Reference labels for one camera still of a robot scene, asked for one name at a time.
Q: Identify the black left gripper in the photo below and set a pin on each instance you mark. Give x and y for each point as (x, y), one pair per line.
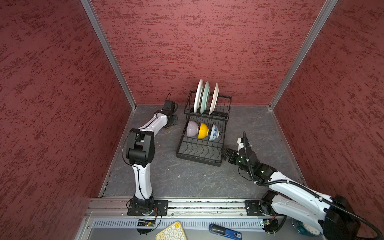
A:
(175, 120)

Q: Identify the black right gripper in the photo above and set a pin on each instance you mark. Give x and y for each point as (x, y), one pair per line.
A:
(228, 151)

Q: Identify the white blue floral bowl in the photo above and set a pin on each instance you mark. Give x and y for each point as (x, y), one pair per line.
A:
(214, 133)

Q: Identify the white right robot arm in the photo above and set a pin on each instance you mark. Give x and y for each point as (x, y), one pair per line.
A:
(330, 216)

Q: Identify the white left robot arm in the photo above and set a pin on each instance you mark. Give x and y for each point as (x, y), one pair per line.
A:
(139, 151)

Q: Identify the black metal dish rack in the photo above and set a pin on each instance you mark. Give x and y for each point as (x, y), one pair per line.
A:
(203, 150)

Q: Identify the lilac ceramic bowl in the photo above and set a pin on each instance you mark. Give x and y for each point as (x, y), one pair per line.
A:
(192, 129)

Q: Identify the yellow bowl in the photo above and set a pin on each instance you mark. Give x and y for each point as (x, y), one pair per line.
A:
(203, 131)

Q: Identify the white plate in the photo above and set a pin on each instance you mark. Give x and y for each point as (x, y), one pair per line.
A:
(198, 96)

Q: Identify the mint green plate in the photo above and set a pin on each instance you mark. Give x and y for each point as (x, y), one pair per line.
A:
(205, 97)

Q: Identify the cream plate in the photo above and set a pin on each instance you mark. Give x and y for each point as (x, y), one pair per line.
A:
(214, 99)

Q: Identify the blue black marker tool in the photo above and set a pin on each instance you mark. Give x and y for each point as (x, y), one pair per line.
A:
(225, 232)

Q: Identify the yellow keypad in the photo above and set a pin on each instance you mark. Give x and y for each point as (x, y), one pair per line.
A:
(173, 232)

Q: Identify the teal analog clock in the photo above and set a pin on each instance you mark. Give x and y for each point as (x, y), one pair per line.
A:
(305, 229)

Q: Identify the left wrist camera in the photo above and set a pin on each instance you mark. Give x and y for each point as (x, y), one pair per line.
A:
(170, 106)

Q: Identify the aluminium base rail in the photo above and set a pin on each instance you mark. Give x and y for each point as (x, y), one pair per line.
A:
(203, 208)

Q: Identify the aluminium right corner post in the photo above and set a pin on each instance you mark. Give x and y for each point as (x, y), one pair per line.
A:
(317, 26)

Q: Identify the aluminium corner post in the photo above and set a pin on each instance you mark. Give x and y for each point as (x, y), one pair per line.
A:
(97, 26)
(317, 26)

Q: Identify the aluminium left corner post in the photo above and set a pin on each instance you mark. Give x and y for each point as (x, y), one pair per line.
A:
(97, 26)

